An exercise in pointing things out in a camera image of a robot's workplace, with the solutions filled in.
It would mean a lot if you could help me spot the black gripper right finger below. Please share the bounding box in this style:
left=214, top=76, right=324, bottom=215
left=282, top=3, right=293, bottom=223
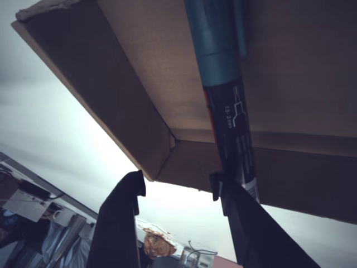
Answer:
left=209, top=171, right=322, bottom=268

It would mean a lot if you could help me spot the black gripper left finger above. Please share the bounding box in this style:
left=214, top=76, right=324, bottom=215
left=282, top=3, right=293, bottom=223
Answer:
left=86, top=169, right=147, bottom=268

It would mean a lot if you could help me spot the green black edding marker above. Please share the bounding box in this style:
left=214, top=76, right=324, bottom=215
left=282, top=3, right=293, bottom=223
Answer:
left=183, top=0, right=262, bottom=204

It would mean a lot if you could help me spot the brown pastry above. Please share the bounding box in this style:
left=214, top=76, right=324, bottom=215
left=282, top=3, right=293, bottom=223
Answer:
left=143, top=231, right=178, bottom=259

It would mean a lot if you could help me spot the white mug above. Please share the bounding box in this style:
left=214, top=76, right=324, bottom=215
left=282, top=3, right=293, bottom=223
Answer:
left=52, top=209, right=71, bottom=226

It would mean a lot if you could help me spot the silver laptop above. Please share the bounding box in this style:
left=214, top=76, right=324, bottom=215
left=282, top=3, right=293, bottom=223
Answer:
left=2, top=188, right=52, bottom=223

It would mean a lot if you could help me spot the open brown cardboard box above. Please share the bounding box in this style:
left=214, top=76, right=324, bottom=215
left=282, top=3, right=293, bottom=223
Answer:
left=11, top=0, right=357, bottom=226

